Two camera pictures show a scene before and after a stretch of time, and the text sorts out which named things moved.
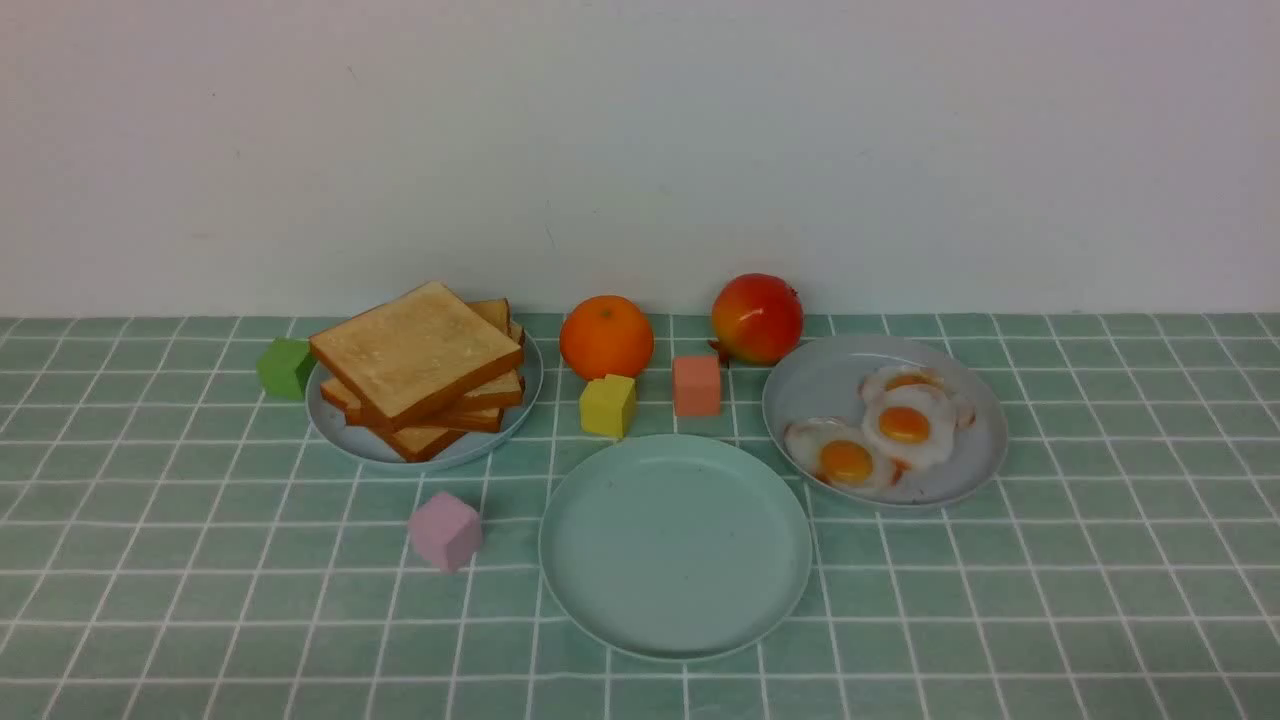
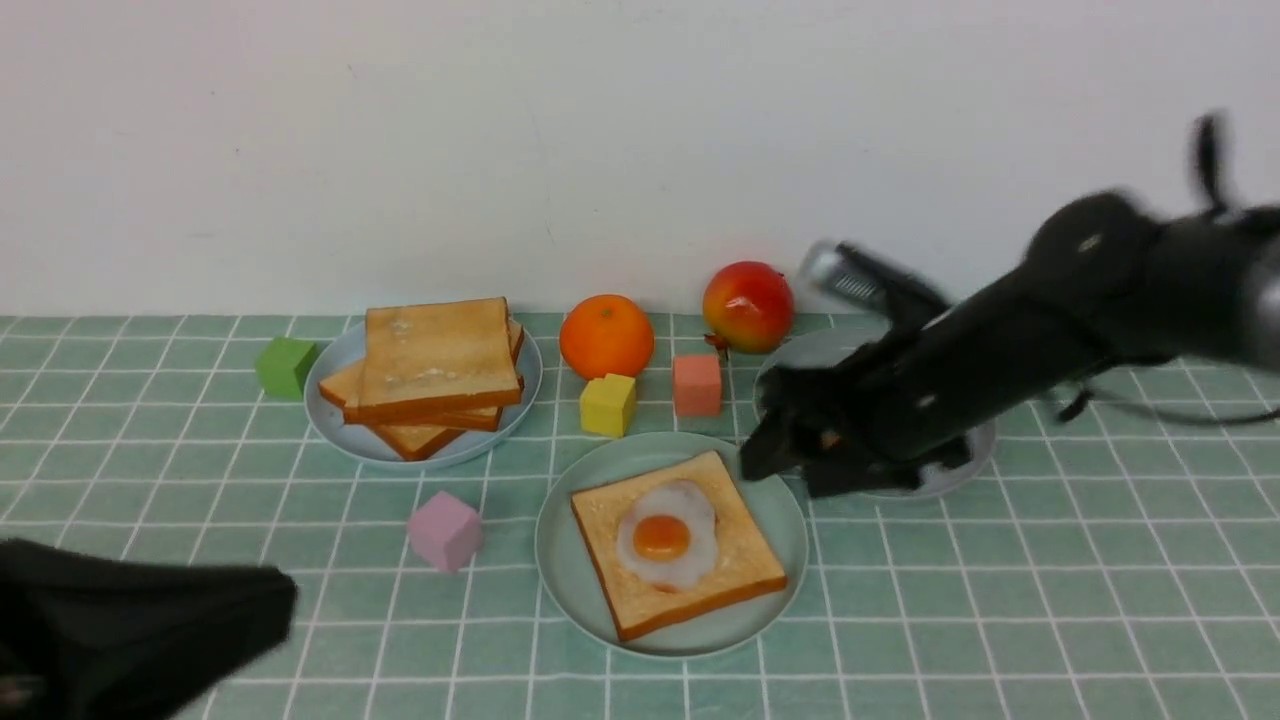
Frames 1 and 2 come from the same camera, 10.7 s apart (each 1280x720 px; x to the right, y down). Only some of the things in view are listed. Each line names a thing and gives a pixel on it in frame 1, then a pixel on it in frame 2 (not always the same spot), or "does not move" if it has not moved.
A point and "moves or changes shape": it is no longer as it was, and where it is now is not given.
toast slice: x=417 y=444 does not move
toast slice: x=415 y=350 -> x=674 y=542
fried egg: x=911 y=422 moves or changes shape
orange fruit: x=606 y=335 does not move
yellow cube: x=608 y=406 does not move
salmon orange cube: x=696 y=386 does not move
